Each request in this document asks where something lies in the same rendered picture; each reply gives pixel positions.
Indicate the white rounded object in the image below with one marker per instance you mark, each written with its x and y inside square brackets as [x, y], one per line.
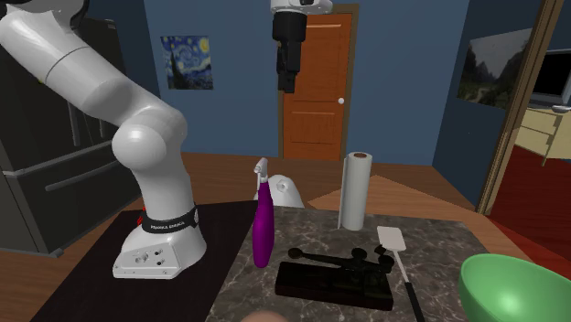
[287, 192]

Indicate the orange wooden door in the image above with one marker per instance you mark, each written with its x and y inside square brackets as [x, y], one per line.
[319, 116]

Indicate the green bowl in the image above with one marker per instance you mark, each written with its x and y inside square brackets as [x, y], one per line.
[508, 290]

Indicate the purple spray bottle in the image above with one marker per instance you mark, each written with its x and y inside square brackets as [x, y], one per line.
[263, 232]

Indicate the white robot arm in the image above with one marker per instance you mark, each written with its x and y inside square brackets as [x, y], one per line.
[151, 178]

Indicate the black refrigerator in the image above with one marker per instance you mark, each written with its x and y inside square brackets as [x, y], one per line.
[53, 178]

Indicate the cream cabinet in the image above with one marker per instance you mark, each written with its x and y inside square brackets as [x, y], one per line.
[542, 131]

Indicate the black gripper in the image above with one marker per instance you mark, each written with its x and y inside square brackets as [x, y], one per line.
[290, 33]

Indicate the black screen appliance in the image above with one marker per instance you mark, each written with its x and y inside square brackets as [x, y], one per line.
[553, 76]

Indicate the mountain landscape wall picture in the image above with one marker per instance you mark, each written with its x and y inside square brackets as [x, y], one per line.
[490, 71]

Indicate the dark robot stand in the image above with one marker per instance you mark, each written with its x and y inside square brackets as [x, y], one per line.
[107, 299]

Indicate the white paper towel roll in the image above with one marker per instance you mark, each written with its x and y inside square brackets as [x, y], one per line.
[355, 196]

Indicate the black lever device on base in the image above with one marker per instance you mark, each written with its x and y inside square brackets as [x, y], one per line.
[330, 285]

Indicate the tan rounded object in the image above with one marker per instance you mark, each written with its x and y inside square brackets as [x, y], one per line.
[264, 317]

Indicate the wooden door frame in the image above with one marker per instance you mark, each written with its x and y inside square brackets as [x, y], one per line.
[517, 111]

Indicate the starry night wall picture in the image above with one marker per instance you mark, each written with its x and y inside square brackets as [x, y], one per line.
[187, 62]

